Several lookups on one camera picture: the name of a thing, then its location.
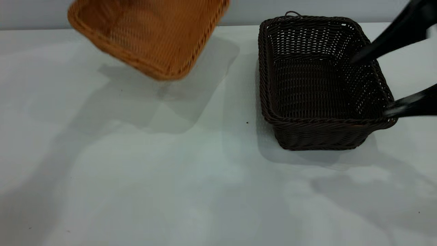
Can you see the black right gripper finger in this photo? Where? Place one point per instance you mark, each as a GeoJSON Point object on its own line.
{"type": "Point", "coordinates": [399, 30]}
{"type": "Point", "coordinates": [416, 104]}

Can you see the light brown wicker basket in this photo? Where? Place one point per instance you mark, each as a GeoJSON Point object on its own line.
{"type": "Point", "coordinates": [153, 37]}

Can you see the dark brown wicker basket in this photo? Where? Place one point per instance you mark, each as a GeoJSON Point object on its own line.
{"type": "Point", "coordinates": [307, 89]}

